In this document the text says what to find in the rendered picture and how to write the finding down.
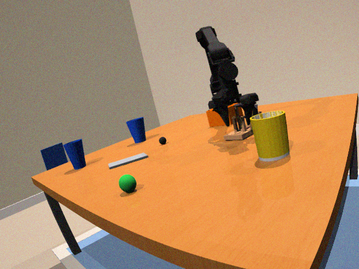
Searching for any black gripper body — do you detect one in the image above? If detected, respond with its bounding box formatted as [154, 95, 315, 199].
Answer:
[208, 80, 259, 110]

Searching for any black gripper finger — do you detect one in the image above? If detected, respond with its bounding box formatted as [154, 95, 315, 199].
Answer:
[212, 106, 230, 127]
[241, 102, 257, 125]

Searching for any dark blue cup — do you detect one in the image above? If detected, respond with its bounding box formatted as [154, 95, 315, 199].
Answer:
[126, 117, 146, 143]
[63, 139, 86, 170]

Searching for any green ball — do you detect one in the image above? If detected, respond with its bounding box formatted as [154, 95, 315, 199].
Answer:
[119, 175, 136, 192]

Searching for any yellow cylindrical cup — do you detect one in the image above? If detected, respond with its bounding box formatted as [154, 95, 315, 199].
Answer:
[250, 110, 290, 162]

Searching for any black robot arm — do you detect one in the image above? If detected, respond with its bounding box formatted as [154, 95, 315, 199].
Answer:
[195, 26, 238, 106]

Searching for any black ball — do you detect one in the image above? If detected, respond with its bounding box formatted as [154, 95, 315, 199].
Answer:
[159, 137, 167, 145]

